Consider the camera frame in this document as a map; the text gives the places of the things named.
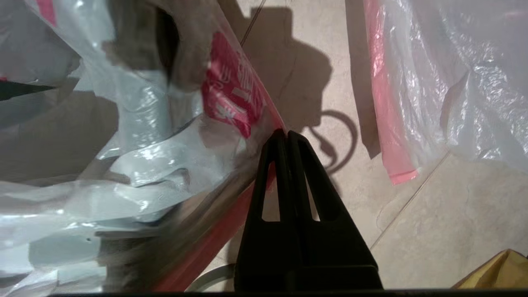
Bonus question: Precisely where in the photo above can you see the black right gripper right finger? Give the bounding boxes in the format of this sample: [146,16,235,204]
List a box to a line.
[288,131,377,268]

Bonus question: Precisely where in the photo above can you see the grey bin retaining ring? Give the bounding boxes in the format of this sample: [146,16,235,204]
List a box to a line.
[186,264,238,292]

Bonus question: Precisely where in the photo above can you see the translucent bag with red drawstring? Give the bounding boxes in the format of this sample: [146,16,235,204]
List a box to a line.
[363,0,528,185]

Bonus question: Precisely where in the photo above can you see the white red-printed plastic bag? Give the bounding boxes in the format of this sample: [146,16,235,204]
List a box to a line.
[0,0,285,293]

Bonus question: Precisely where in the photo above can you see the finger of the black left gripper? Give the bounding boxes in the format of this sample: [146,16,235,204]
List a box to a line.
[0,80,55,101]

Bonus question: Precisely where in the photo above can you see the yellow fabric bag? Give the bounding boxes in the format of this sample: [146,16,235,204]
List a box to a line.
[454,249,528,289]

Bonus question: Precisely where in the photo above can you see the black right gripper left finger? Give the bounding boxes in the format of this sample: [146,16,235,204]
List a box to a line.
[235,129,304,269]

